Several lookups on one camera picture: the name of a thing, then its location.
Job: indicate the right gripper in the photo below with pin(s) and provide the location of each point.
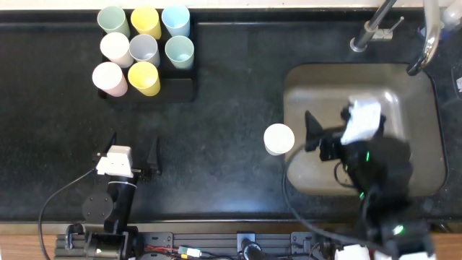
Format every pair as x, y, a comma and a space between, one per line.
330, 148

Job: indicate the pink cup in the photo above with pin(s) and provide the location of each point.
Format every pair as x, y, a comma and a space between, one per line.
108, 77

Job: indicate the grey cup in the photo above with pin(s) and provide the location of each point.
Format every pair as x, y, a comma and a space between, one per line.
144, 48

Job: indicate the steel sink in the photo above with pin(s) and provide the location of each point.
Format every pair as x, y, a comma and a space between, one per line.
415, 108

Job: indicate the steel tap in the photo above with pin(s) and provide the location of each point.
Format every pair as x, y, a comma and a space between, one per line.
364, 32

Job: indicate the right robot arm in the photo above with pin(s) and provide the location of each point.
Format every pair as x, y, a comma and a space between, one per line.
379, 166

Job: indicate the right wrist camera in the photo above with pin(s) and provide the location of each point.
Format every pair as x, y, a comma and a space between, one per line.
361, 121

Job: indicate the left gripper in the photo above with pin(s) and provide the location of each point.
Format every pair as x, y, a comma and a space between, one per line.
146, 175

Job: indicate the white cup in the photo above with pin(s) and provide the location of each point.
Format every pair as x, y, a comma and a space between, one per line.
115, 47
278, 139

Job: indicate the blue cup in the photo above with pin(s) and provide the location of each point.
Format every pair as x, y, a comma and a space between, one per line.
175, 20

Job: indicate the black tray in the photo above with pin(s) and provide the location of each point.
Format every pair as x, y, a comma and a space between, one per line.
180, 88

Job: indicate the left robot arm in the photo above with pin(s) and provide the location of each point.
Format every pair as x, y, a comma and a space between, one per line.
121, 202

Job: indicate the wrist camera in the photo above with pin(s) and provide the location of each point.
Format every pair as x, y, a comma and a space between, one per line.
115, 160
361, 121

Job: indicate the mounting rail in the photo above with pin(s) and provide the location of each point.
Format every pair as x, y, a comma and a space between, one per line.
209, 241

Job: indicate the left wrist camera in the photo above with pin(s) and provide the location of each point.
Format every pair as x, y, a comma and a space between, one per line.
115, 160

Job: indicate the yellow cup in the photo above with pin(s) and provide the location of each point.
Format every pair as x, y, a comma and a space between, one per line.
145, 21
143, 76

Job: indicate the green cup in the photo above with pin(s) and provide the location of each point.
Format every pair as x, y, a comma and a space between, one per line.
113, 20
179, 51

